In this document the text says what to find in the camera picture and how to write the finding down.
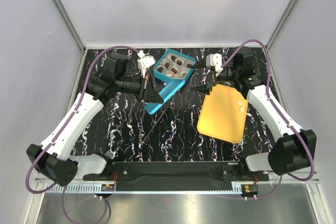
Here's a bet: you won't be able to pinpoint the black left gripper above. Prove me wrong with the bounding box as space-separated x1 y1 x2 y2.
116 71 164 103

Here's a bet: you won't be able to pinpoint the teal box lid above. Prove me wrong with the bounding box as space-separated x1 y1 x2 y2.
145 79 185 115

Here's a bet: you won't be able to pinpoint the metal tongs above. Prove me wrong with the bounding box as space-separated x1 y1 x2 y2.
140 105 170 146

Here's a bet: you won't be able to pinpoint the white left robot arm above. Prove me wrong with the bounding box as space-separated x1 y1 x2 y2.
26 52 163 187

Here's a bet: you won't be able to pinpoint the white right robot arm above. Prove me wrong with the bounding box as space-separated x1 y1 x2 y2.
192 46 317 182

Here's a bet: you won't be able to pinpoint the teal chocolate box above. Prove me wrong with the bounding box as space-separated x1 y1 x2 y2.
153 49 196 83

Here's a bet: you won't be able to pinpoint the yellow plastic tray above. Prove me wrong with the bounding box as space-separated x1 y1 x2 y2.
197 84 248 144

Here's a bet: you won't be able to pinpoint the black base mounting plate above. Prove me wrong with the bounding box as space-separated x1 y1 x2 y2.
83 161 269 193

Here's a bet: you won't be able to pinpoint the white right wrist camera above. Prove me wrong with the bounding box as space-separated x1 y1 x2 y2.
206 54 223 76

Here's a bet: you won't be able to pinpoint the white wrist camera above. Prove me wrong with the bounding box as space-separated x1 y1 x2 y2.
206 54 223 76
137 50 156 78

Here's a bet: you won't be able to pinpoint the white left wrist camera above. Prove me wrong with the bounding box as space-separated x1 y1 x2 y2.
137 50 156 78

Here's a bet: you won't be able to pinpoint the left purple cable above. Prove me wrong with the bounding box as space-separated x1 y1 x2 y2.
26 46 141 222

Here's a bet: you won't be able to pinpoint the aluminium slotted rail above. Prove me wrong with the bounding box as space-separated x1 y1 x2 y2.
34 171 320 196

